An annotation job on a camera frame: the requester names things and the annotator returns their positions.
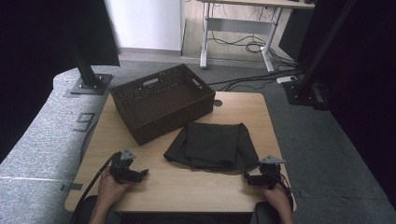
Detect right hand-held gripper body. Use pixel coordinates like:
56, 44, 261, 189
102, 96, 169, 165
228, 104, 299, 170
258, 155, 286, 190

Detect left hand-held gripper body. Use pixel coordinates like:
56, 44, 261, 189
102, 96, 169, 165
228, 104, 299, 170
108, 148, 142, 185

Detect black pants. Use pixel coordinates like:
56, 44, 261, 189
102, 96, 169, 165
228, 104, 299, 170
163, 121, 260, 173

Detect brown wicker basket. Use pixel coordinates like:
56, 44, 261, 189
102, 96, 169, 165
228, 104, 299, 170
108, 63, 217, 147

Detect person's left hand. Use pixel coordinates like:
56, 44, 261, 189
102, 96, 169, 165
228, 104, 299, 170
97, 167, 135, 207

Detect person's right hand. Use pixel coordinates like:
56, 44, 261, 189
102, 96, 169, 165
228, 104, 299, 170
262, 182, 293, 217

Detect grey tape strip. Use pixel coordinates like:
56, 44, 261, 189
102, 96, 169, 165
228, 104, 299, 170
60, 183, 84, 192

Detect person's dark lap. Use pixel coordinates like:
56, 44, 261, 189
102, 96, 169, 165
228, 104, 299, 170
70, 194, 281, 224

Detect black stand with block base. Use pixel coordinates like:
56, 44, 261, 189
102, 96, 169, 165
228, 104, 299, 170
282, 0, 358, 112

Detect white power strip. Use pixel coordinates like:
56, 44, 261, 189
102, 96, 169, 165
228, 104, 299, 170
276, 75, 299, 85

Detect black curtain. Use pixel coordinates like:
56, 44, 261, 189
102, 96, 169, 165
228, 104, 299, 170
278, 0, 396, 211
0, 0, 121, 164

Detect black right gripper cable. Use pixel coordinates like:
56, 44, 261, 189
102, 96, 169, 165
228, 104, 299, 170
270, 169, 295, 213

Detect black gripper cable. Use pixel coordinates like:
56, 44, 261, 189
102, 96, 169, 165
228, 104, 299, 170
68, 152, 121, 224
270, 169, 295, 213

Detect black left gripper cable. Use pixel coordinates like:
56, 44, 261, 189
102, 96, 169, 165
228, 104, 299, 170
68, 152, 121, 224

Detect black stand with base plate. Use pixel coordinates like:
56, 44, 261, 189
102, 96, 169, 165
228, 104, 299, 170
59, 0, 114, 96

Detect bundle of black floor cables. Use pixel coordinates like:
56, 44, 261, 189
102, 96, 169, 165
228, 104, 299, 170
205, 3, 304, 92

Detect white metal frame desk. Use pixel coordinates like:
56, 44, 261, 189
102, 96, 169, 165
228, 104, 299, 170
196, 0, 316, 74

